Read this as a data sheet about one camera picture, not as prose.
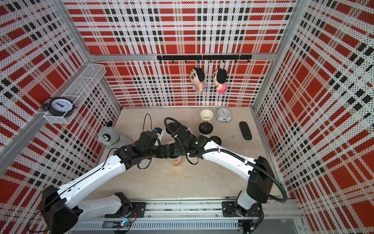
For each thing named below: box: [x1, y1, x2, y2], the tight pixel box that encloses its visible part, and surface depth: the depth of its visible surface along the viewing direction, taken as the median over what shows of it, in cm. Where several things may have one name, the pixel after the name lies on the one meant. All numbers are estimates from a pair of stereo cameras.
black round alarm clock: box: [41, 96, 78, 118], surface depth 65 cm
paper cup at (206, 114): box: [199, 109, 214, 121], surface depth 98 cm
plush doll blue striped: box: [189, 67, 206, 93], surface depth 95 cm
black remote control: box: [239, 121, 253, 141], surface depth 106 cm
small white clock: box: [216, 107, 232, 124], surface depth 113 cm
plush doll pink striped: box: [212, 68, 228, 94], surface depth 97 cm
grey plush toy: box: [96, 120, 133, 151], surface depth 84 cm
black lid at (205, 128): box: [198, 121, 214, 135], surface depth 88 cm
